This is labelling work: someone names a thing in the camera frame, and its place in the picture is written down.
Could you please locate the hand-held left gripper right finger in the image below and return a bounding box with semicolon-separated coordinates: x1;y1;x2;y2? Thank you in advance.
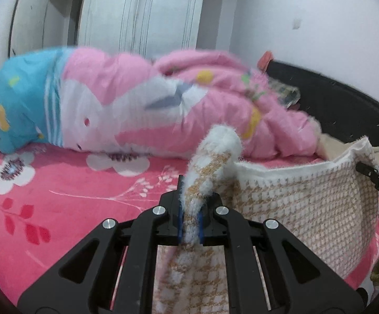
197;194;363;314

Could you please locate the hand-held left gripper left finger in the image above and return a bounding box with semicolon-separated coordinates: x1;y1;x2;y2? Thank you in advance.
17;175;185;314

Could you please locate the beige houndstooth coat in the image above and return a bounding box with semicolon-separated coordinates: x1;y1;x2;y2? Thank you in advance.
152;122;379;314

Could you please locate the beige clothes pile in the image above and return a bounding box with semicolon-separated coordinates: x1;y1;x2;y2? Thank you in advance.
317;134;379;161

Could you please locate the black headboard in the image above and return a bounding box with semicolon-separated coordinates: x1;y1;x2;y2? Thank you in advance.
266;59;379;171

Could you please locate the pink floral bed sheet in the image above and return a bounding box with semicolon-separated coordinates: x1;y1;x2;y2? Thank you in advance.
0;144;379;301

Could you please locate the pink rabbit print quilt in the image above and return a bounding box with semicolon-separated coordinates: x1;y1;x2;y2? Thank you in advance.
0;47;322;159

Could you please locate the plaid cloth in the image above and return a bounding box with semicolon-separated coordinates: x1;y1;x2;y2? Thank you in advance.
268;78;301;108

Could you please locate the orange red cloth item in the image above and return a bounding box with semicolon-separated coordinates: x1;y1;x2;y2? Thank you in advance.
258;51;273;71

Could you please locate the white striped curtain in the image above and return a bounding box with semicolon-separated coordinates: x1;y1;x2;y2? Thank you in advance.
78;0;208;61

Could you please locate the black cable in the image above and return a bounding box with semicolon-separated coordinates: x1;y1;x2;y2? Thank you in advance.
8;0;22;58

